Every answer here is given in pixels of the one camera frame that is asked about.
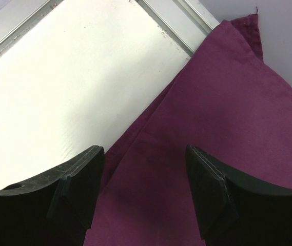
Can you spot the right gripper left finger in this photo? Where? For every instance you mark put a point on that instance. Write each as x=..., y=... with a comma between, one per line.
x=55, y=207

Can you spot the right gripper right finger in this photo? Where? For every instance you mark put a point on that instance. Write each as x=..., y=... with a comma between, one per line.
x=235, y=208

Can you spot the purple cloth wrap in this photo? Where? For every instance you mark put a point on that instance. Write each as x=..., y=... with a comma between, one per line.
x=225, y=101

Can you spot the aluminium front rail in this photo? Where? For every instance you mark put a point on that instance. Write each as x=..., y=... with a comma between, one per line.
x=186, y=22

